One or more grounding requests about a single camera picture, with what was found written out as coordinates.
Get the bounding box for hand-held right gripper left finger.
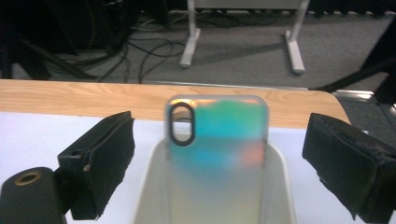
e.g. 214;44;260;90
57;110;136;221

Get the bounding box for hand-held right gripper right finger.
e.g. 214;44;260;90
302;112;396;224

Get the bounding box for white plastic storage bin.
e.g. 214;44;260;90
132;136;297;224

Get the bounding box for iridescent phone case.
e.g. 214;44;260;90
163;94;269;224

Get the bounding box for white table board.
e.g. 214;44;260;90
0;111;396;224

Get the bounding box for black metal stand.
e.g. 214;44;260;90
308;18;396;105

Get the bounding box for metal floor rail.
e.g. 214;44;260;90
332;89;396;125

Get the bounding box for black floor cable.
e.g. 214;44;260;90
136;39;187;84
98;41;134;84

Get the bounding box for black floor cables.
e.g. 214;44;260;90
0;36;98;81

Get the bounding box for white metal stand frame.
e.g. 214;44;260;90
178;0;311;76

